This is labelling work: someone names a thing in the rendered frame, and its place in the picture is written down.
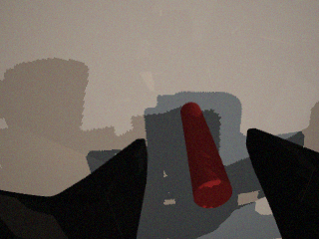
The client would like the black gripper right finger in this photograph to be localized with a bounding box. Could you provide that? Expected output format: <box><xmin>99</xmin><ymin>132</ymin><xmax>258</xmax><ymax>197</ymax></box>
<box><xmin>246</xmin><ymin>128</ymin><xmax>319</xmax><ymax>239</ymax></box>

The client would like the red peg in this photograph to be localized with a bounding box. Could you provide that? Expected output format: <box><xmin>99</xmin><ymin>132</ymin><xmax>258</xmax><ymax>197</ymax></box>
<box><xmin>180</xmin><ymin>103</ymin><xmax>232</xmax><ymax>208</ymax></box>

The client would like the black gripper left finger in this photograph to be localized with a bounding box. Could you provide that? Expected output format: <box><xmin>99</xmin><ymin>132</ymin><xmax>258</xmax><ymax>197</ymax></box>
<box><xmin>0</xmin><ymin>138</ymin><xmax>148</xmax><ymax>239</ymax></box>

